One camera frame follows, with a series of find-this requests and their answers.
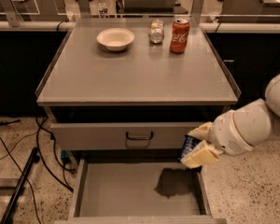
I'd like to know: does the grey top drawer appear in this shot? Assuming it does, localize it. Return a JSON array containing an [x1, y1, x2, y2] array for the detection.
[[50, 122, 203, 150]]

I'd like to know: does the grey drawer cabinet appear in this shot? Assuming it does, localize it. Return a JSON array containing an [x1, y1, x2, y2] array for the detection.
[[35, 17, 243, 224]]

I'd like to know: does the blue rxbar blueberry bar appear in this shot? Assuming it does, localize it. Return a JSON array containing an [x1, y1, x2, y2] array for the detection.
[[178, 135, 200, 161]]

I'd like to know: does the black bar on floor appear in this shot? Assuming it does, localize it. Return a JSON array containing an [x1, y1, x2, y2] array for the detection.
[[0, 147, 39, 224]]

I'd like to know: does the clear glass jar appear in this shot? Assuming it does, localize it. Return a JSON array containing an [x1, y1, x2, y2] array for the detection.
[[149, 19, 164, 44]]

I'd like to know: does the white paper bowl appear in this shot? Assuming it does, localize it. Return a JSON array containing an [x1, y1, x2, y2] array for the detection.
[[96, 28, 134, 51]]

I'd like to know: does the clear water bottle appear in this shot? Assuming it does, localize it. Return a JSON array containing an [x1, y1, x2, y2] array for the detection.
[[97, 0, 108, 18]]

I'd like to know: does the red coca-cola can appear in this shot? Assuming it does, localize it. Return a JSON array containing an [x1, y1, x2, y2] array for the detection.
[[170, 18, 189, 54]]

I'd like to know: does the white horizontal rail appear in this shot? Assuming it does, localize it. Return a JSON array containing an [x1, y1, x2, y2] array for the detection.
[[0, 19, 280, 34]]

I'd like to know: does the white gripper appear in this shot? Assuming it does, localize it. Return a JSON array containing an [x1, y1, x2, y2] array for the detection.
[[181, 110, 253, 169]]

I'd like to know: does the open grey middle drawer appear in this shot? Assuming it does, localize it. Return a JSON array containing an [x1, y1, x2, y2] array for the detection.
[[54, 160, 228, 224]]

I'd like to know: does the black drawer handle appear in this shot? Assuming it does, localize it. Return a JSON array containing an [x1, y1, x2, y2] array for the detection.
[[125, 132, 154, 141]]

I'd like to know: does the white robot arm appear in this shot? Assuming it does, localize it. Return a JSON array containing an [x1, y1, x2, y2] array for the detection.
[[180, 74, 280, 169]]

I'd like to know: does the black floor cable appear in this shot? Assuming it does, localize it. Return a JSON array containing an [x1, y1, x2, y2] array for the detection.
[[0, 115, 77, 224]]

